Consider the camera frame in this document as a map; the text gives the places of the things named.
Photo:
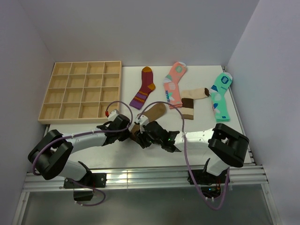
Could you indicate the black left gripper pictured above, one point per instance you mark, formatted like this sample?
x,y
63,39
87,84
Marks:
x,y
125,136

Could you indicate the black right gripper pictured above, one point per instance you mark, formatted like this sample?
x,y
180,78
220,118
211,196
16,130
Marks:
x,y
141,140

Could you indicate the tan brown ribbed sock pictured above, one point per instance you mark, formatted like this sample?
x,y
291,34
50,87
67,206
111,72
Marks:
x,y
154,113

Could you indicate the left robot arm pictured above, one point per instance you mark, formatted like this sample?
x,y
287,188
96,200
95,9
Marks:
x,y
50,157

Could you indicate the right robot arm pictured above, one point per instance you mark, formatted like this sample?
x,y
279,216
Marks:
x,y
229,147

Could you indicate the maroon purple striped sock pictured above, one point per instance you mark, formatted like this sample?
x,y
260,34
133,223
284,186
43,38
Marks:
x,y
146,88

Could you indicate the cream brown striped sock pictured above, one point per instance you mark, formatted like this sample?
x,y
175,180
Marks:
x,y
188,97

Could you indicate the wooden compartment tray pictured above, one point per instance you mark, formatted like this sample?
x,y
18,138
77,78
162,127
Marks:
x,y
82,92

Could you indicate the pink patterned sock pair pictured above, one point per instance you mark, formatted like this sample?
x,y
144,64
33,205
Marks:
x,y
171,84

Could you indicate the mint green patterned sock pair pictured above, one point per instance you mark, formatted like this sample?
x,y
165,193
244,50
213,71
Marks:
x,y
217,93

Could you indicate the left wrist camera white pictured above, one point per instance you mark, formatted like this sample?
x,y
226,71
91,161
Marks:
x,y
112,115

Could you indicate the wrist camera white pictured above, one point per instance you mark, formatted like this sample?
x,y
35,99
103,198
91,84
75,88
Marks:
x,y
141,120
112,115

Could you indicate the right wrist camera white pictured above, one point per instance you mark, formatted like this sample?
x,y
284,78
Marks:
x,y
141,120

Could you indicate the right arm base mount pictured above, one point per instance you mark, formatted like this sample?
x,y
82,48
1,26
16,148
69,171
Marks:
x,y
204,178

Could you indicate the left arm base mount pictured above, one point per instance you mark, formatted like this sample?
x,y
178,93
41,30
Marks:
x,y
85,189

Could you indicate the aluminium rail frame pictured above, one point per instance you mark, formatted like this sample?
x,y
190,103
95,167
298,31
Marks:
x,y
147,187

